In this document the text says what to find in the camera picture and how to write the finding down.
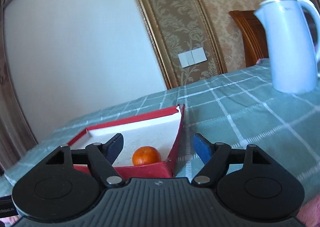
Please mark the red shallow cardboard box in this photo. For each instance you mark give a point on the red shallow cardboard box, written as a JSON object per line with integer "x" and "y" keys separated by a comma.
{"x": 160, "y": 129}

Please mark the white wall switch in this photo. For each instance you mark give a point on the white wall switch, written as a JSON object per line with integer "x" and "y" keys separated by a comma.
{"x": 192, "y": 57}

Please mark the green plaid bedsheet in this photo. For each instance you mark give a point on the green plaid bedsheet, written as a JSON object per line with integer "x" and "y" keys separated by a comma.
{"x": 237, "y": 108}

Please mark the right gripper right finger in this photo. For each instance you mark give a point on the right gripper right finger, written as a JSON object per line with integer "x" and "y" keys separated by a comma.
{"x": 249, "y": 182}

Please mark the gold wall moulding frame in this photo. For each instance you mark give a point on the gold wall moulding frame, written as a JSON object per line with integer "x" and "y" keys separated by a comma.
{"x": 177, "y": 26}

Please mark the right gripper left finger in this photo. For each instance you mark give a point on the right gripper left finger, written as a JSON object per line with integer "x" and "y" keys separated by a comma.
{"x": 68, "y": 182}

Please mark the pink towel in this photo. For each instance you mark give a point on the pink towel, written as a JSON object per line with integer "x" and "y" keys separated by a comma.
{"x": 309, "y": 214}

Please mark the white electric kettle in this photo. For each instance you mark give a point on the white electric kettle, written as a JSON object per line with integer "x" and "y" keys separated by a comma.
{"x": 293, "y": 54}

